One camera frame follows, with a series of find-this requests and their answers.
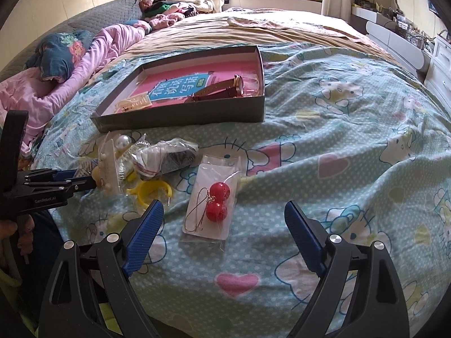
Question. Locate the cartoon cat printed blanket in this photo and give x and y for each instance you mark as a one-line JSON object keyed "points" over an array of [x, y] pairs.
{"points": [[334, 148]]}

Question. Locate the dark blue pants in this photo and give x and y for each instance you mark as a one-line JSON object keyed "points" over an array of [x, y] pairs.
{"points": [[45, 253]]}

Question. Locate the pink quilt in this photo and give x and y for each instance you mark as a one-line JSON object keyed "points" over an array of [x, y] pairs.
{"points": [[105, 45]]}

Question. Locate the pile of clothes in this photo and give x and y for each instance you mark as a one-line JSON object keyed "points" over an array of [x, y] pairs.
{"points": [[183, 7]]}

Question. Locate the white drawer cabinet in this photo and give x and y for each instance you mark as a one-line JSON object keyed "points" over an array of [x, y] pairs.
{"points": [[438, 67]]}

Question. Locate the clear packet in box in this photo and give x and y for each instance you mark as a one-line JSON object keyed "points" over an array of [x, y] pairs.
{"points": [[137, 102]]}

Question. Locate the grey quilted headboard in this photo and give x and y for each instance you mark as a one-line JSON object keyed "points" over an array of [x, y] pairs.
{"points": [[95, 14]]}

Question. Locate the pink knitted cloth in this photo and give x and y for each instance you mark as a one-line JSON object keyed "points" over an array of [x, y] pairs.
{"points": [[164, 21]]}

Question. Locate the pearl earrings packet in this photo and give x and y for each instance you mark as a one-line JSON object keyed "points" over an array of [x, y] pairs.
{"points": [[111, 169]]}

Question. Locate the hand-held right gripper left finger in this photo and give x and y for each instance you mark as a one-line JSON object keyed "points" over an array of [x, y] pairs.
{"points": [[144, 239]]}

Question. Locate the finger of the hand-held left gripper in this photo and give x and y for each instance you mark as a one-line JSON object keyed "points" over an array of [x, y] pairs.
{"points": [[63, 175], [77, 185]]}

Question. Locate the pink book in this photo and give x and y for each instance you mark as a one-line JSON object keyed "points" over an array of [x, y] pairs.
{"points": [[169, 88]]}

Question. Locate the white lace cloth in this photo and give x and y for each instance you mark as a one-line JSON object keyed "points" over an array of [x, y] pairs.
{"points": [[250, 21]]}

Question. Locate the person's left hand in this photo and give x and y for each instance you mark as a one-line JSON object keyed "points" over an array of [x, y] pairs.
{"points": [[24, 246]]}

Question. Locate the white and grey vanity table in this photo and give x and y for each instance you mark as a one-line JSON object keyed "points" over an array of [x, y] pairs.
{"points": [[387, 35]]}

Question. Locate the red ball earrings packet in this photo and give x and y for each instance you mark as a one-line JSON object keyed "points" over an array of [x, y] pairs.
{"points": [[216, 192]]}

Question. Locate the clear bag with dark jewelry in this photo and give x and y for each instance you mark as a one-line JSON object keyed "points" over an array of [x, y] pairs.
{"points": [[172, 160]]}

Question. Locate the beige blanket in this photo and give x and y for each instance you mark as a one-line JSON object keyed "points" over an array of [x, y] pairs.
{"points": [[218, 35]]}

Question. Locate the yellow hoop earrings packet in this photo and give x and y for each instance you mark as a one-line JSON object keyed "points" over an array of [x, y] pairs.
{"points": [[148, 186]]}

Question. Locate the shallow grey cardboard box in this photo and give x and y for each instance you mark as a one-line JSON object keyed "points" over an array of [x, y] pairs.
{"points": [[176, 119]]}

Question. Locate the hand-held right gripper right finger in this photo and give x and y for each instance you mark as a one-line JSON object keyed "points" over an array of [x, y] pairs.
{"points": [[303, 239]]}

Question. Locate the blue floral pillow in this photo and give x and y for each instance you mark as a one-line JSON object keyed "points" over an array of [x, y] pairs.
{"points": [[58, 52]]}

